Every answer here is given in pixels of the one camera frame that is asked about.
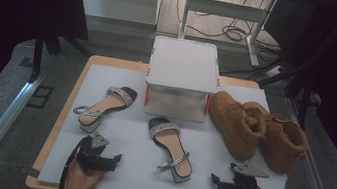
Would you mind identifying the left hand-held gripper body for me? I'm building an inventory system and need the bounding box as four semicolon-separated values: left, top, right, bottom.
71;129;118;177

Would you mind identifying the tan suede boot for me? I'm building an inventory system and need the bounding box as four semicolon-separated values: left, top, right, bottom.
201;89;272;165
233;100;315;178

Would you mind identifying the silver strap heeled sandal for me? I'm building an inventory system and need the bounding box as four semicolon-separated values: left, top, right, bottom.
69;79;140;141
140;115;201;186

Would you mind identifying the white shoe rack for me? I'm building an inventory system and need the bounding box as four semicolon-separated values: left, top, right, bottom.
139;33;227;127

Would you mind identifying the person's left hand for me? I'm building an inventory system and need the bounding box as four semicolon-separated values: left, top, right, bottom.
62;159;105;189

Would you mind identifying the white foam board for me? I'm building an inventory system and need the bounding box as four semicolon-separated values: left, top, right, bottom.
36;56;301;189

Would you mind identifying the black tape strip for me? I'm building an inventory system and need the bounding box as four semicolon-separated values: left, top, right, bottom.
25;165;42;180

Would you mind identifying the black metal stand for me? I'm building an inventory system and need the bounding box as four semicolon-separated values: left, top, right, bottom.
28;27;95;90
243;0;337;134

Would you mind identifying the white power strip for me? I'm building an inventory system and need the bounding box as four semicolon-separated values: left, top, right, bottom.
264;63;285;80

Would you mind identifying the black floor cable bundle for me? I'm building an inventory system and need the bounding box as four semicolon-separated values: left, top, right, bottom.
169;0;290;59

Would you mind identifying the white metal desk frame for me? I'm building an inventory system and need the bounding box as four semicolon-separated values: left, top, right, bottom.
175;0;278;70

